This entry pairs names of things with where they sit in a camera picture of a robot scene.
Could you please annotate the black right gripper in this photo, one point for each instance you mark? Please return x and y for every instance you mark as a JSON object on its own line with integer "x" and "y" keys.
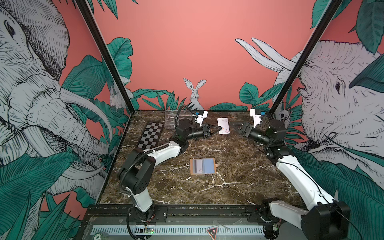
{"x": 248, "y": 127}

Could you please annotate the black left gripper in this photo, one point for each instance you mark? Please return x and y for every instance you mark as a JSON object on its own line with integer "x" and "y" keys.
{"x": 206, "y": 129}

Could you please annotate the white pink credit card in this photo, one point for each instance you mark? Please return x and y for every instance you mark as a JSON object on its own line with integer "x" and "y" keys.
{"x": 224, "y": 124}

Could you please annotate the clear acrylic organizer box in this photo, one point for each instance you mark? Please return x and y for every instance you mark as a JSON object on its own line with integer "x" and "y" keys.
{"x": 170, "y": 117}

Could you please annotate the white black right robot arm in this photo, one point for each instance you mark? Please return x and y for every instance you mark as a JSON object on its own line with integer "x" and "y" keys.
{"x": 324, "y": 218}

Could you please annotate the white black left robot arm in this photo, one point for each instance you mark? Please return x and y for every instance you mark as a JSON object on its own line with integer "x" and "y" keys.
{"x": 136, "y": 172}

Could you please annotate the black white checkered board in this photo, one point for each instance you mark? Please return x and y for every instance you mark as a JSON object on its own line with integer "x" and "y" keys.
{"x": 150, "y": 135}

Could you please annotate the red triangle warning sticker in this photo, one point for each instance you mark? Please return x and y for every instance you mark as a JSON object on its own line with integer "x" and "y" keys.
{"x": 212, "y": 232}

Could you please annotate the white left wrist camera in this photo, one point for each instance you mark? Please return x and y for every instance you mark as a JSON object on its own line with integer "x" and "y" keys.
{"x": 200, "y": 116}

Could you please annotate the black front mounting rail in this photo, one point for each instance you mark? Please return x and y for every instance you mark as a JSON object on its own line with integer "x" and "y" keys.
{"x": 164, "y": 213}

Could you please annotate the white perforated cable tray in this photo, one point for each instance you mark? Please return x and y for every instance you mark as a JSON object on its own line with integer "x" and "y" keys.
{"x": 170, "y": 230}

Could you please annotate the black corner frame post right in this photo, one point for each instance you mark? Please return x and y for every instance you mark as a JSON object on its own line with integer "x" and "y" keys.
{"x": 323, "y": 23}

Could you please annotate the black corner frame post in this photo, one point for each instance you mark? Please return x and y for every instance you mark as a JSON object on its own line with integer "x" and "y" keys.
{"x": 103, "y": 48}
{"x": 323, "y": 23}

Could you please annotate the black corner frame post left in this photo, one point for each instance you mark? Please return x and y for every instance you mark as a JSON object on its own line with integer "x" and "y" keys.
{"x": 103, "y": 48}

